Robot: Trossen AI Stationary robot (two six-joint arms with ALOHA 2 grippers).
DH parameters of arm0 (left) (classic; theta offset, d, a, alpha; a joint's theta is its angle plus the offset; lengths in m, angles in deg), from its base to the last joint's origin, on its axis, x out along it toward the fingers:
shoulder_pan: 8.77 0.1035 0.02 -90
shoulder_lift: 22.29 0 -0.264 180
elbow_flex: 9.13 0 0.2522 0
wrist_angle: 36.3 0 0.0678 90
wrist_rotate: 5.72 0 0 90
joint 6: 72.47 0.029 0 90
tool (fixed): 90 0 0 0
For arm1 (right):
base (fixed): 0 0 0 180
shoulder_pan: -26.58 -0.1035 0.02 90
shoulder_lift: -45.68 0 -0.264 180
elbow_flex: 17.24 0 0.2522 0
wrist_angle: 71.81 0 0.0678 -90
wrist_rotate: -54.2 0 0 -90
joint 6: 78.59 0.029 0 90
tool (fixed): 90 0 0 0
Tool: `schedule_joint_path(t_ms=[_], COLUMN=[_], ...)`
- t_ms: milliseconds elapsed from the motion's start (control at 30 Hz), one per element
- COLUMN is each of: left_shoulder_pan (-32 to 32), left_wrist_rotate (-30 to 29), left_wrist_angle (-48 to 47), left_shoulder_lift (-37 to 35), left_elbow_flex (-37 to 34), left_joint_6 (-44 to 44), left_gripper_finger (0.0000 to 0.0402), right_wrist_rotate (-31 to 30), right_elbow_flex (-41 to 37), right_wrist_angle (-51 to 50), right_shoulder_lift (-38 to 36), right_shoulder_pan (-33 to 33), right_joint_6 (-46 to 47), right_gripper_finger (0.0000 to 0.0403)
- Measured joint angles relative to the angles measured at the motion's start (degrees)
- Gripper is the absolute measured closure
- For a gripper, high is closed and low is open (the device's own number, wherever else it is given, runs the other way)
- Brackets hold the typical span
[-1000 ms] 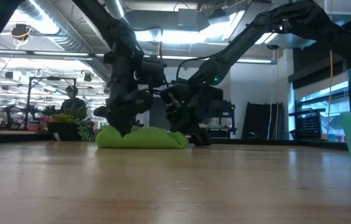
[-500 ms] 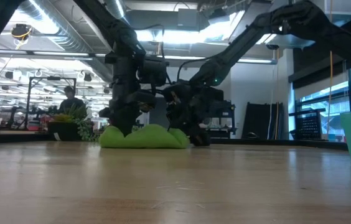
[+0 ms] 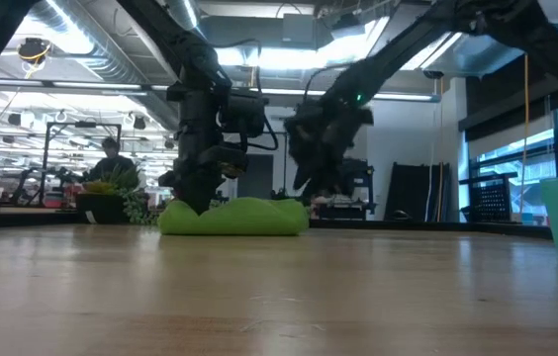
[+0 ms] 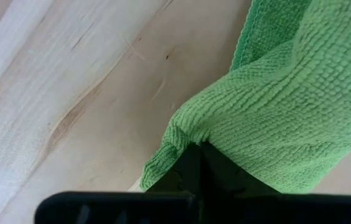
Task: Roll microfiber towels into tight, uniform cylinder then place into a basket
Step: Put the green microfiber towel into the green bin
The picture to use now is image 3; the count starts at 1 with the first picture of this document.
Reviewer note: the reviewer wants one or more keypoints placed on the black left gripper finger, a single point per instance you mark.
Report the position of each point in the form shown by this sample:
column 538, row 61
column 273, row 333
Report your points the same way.
column 208, row 195
column 191, row 195

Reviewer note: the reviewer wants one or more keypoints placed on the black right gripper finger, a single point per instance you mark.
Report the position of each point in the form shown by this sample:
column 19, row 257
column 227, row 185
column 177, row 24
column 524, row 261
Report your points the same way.
column 303, row 173
column 331, row 180

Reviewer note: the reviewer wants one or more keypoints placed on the green microfiber towel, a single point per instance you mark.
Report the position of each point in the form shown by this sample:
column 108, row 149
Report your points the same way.
column 239, row 217

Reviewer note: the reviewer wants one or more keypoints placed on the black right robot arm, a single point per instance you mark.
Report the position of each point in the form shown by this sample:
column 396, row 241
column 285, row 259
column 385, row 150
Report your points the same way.
column 407, row 44

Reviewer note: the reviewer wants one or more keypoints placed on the dark blue cart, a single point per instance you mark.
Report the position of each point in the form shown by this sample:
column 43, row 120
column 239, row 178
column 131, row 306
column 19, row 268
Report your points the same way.
column 360, row 188

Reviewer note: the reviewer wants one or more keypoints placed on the grey door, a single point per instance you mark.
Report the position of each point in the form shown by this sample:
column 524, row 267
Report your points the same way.
column 256, row 183

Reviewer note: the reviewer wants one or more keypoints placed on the black leaning panels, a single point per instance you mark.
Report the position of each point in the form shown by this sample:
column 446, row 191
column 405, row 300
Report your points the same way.
column 407, row 193

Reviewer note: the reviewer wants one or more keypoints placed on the small black dome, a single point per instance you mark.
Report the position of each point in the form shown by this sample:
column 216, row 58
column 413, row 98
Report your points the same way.
column 400, row 216

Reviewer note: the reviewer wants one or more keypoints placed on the person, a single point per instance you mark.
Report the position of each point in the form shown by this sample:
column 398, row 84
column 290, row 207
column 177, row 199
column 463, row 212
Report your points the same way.
column 111, row 165

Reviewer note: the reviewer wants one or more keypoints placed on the potted succulent plant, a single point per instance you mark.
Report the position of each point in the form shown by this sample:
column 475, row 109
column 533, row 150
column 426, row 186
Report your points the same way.
column 101, row 207

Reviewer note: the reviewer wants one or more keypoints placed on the long ceiling light bar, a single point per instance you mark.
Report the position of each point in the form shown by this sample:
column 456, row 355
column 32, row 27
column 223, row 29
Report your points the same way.
column 86, row 85

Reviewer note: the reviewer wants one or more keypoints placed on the black perforated rack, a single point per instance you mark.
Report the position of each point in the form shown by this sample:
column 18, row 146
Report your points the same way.
column 489, row 203

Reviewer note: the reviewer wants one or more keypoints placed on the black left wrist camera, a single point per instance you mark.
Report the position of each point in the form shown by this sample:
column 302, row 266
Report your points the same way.
column 242, row 116

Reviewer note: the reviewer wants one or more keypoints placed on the silver ventilation duct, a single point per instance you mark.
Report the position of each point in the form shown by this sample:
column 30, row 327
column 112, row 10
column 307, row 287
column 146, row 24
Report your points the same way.
column 180, row 12

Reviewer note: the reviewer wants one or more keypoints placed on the black ceiling-hung camera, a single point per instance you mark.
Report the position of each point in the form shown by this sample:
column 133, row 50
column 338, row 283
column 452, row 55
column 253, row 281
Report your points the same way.
column 34, row 49

